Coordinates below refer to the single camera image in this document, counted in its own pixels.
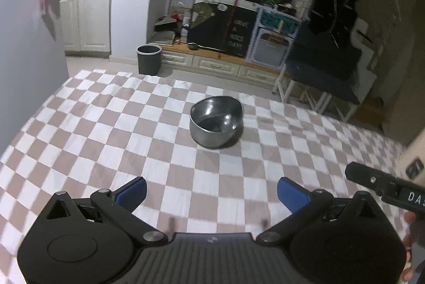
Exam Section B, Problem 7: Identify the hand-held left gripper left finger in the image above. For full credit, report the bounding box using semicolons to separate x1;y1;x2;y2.
32;176;168;247

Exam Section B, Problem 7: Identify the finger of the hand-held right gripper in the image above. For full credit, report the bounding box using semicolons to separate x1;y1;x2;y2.
345;161;399;195

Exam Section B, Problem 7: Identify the toy oven poster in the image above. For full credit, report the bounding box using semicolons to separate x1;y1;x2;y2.
246;8;301;69

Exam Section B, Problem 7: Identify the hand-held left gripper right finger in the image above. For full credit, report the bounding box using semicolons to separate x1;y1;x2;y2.
256;177;393;245

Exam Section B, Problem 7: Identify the brown white checkered tablecloth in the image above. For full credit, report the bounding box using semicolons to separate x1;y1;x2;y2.
0;70;425;284

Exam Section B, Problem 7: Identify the dark blue sofa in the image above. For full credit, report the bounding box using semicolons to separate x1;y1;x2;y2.
282;28;364;105

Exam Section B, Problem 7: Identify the cream electric kettle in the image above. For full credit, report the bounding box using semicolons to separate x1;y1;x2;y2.
397;138;425;185

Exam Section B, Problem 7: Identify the black cabinet with letter board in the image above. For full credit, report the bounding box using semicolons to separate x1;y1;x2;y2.
187;0;258;57

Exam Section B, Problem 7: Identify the person's right hand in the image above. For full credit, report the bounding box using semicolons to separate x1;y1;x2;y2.
400;211;420;283

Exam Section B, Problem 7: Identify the white low drawer cabinet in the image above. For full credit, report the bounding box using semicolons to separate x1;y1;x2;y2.
159;45;283;88

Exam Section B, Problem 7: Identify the white kitchen base cabinet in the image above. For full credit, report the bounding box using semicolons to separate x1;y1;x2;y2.
60;0;112;55

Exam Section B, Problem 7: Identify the round steel bowl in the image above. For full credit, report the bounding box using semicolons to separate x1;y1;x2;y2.
189;96;244;149

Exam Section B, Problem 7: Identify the black vest with white trim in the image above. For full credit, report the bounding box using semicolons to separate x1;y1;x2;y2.
310;0;362;37

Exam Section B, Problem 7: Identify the dark grey trash bin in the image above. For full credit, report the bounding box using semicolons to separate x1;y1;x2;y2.
136;44;163;75

